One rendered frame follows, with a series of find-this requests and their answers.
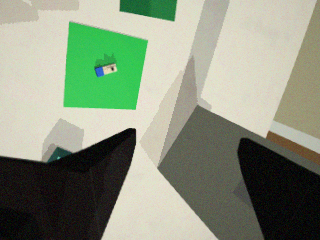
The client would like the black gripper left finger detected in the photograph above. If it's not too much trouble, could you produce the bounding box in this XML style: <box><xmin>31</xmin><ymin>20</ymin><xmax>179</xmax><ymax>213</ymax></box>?
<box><xmin>0</xmin><ymin>128</ymin><xmax>136</xmax><ymax>240</ymax></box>

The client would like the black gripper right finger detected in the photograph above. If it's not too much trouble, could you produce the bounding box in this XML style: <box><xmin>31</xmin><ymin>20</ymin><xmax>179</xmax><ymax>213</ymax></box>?
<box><xmin>238</xmin><ymin>138</ymin><xmax>320</xmax><ymax>240</ymax></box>

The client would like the small teal block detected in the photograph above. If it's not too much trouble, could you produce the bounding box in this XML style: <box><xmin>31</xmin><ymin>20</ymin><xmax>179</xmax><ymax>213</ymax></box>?
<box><xmin>47</xmin><ymin>147</ymin><xmax>72</xmax><ymax>162</ymax></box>

